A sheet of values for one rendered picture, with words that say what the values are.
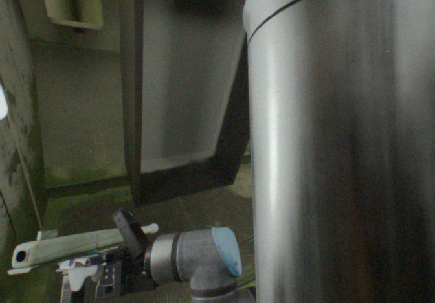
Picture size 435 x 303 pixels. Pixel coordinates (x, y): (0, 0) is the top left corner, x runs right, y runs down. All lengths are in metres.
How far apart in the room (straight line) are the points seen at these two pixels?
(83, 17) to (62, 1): 0.13
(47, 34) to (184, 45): 1.35
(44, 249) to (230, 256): 0.34
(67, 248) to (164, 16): 0.94
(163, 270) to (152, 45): 0.94
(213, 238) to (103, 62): 1.98
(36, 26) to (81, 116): 0.71
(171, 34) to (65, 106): 1.23
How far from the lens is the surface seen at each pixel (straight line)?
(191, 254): 0.47
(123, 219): 0.55
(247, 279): 1.52
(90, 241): 0.63
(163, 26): 1.15
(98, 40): 2.29
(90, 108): 2.11
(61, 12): 1.94
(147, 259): 0.51
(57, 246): 0.57
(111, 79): 2.19
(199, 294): 0.48
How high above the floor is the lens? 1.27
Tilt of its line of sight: 24 degrees down
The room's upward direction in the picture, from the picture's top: 7 degrees clockwise
